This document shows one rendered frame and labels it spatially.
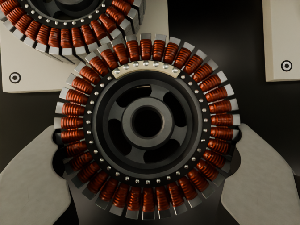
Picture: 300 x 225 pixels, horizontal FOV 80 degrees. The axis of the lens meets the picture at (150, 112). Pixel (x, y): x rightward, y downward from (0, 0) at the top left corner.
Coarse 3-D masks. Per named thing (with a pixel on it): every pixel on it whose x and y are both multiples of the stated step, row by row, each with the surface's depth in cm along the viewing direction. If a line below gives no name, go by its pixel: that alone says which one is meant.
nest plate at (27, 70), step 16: (48, 0) 16; (160, 0) 16; (64, 16) 16; (144, 16) 16; (160, 16) 16; (0, 32) 16; (144, 32) 16; (160, 32) 16; (16, 48) 16; (32, 48) 16; (16, 64) 16; (32, 64) 16; (48, 64) 16; (64, 64) 16; (16, 80) 16; (32, 80) 16; (48, 80) 16; (64, 80) 16
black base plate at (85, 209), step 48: (192, 0) 17; (240, 0) 17; (0, 48) 17; (240, 48) 17; (0, 96) 17; (48, 96) 17; (144, 96) 17; (240, 96) 17; (288, 96) 17; (0, 144) 17; (288, 144) 17
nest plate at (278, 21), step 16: (272, 0) 16; (288, 0) 16; (272, 16) 16; (288, 16) 16; (272, 32) 16; (288, 32) 16; (272, 48) 16; (288, 48) 16; (272, 64) 16; (288, 64) 16; (272, 80) 17; (288, 80) 17
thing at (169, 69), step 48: (144, 48) 11; (192, 48) 11; (96, 96) 11; (192, 96) 11; (96, 144) 11; (144, 144) 11; (192, 144) 11; (96, 192) 10; (144, 192) 10; (192, 192) 10
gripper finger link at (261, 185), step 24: (240, 144) 9; (264, 144) 9; (240, 168) 8; (264, 168) 8; (288, 168) 8; (240, 192) 7; (264, 192) 7; (288, 192) 7; (216, 216) 7; (240, 216) 6; (264, 216) 6; (288, 216) 6
